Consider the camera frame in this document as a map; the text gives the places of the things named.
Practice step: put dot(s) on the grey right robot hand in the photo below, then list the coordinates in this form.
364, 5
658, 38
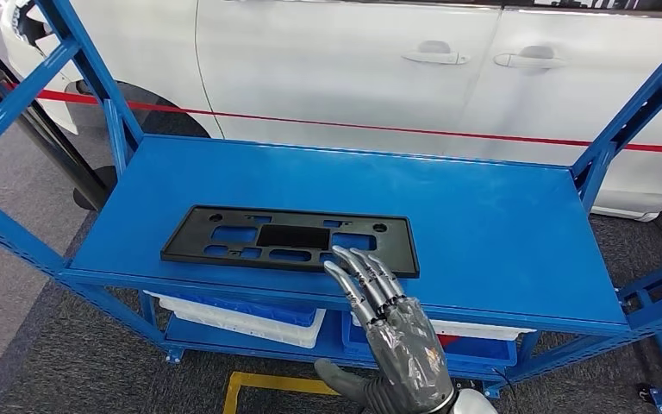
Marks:
402, 354

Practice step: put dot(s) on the black plastic plate frame part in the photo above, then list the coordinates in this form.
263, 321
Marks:
199, 240

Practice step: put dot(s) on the red item in crate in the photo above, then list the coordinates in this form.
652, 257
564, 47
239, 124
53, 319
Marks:
447, 341

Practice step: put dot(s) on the blue plastic crate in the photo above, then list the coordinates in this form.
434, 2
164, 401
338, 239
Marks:
482, 351
262, 311

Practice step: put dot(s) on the red barrier belt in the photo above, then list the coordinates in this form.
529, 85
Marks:
365, 126

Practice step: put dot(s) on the white car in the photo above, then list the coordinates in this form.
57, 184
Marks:
337, 63

